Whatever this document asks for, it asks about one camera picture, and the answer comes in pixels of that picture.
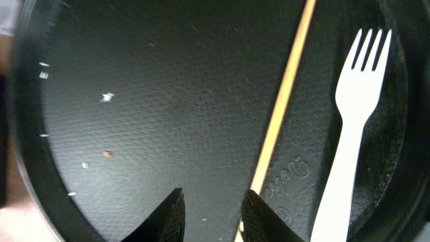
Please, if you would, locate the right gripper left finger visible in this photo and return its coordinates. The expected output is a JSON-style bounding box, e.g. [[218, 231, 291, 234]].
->
[[122, 188, 185, 242]]

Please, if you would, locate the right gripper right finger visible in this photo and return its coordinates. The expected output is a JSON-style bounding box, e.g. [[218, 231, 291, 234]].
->
[[241, 190, 304, 242]]

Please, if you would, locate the round black tray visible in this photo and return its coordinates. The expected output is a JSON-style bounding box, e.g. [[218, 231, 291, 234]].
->
[[8, 0, 429, 241]]

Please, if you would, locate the wooden chopstick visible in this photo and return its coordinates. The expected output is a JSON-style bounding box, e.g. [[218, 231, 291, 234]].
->
[[234, 0, 318, 242]]

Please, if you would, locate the white plastic fork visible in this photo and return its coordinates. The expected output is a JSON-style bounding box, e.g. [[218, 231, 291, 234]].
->
[[310, 30, 392, 242]]

